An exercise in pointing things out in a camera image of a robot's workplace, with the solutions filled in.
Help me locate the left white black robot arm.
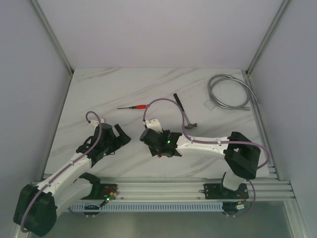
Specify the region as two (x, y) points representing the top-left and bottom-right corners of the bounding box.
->
(13, 123), (131, 237)

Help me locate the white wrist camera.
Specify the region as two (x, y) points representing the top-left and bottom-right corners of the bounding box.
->
(89, 118), (105, 128)
(144, 119), (163, 133)

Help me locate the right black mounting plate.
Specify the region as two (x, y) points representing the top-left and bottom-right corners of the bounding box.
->
(202, 183), (249, 200)

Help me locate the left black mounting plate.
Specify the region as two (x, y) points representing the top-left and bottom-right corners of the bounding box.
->
(82, 183), (118, 200)

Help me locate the aluminium frame post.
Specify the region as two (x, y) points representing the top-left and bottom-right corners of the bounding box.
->
(30, 0), (74, 77)
(246, 0), (292, 76)

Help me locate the grey coiled cable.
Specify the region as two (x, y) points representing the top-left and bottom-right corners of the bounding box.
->
(207, 73), (262, 112)

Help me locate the white slotted cable duct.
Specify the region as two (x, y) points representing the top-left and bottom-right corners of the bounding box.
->
(70, 201), (223, 213)

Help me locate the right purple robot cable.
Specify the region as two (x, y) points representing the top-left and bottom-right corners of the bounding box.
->
(143, 98), (270, 218)

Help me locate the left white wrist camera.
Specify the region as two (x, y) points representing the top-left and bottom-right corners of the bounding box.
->
(89, 118), (105, 128)

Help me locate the black handle claw hammer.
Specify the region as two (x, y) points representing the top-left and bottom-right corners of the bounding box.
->
(173, 93), (198, 129)

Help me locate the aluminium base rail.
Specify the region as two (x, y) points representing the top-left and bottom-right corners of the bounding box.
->
(101, 177), (295, 202)

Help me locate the black mounting plate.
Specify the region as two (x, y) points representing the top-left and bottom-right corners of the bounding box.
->
(202, 183), (249, 200)
(82, 183), (118, 200)

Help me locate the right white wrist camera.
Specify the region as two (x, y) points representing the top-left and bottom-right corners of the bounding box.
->
(144, 119), (163, 133)

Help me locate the red handle screwdriver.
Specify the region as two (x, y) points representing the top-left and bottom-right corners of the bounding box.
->
(118, 105), (147, 110)

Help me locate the right aluminium frame post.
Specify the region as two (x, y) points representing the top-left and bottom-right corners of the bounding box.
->
(246, 0), (292, 76)

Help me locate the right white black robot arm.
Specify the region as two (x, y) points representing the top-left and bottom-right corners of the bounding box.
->
(140, 128), (261, 198)

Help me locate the left aluminium frame post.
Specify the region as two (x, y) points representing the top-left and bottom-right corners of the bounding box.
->
(30, 0), (74, 77)

